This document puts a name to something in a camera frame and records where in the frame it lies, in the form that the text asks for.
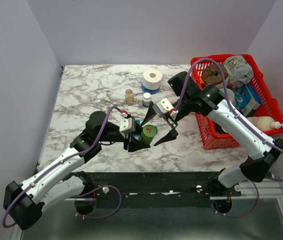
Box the blue tape roll base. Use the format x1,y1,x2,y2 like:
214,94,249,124
141,84,161,95

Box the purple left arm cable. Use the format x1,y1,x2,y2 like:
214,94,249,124
1,106,130,229

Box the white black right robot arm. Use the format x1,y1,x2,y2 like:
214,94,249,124
142,71,283,196

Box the grey crumpled bag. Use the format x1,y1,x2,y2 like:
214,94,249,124
223,55,254,88

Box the blue carton box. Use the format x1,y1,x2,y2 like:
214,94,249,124
233,83,263,117

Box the white paper roll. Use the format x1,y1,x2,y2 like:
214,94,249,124
141,68,163,89

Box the white pill bottle blue label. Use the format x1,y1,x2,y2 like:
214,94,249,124
142,92,152,107

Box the brown wrapped roll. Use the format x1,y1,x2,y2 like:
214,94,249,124
201,64,223,89

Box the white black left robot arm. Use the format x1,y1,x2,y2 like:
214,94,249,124
2,110,150,230

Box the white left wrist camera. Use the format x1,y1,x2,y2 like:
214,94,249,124
119,117,136,134

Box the cream squeeze bottle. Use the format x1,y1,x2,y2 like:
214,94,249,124
247,116,283,131

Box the red plastic basket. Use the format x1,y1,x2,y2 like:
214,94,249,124
190,53,283,151

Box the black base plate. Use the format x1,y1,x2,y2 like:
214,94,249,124
32,171,275,210

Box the clear jar yellow capsules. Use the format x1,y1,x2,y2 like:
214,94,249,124
125,89,135,105

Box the aluminium rail frame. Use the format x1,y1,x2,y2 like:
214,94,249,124
21,177,283,201

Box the grey wrapped roll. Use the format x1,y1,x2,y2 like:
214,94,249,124
225,88,237,107

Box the green pill bottle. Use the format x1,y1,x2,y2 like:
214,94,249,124
140,124,158,145

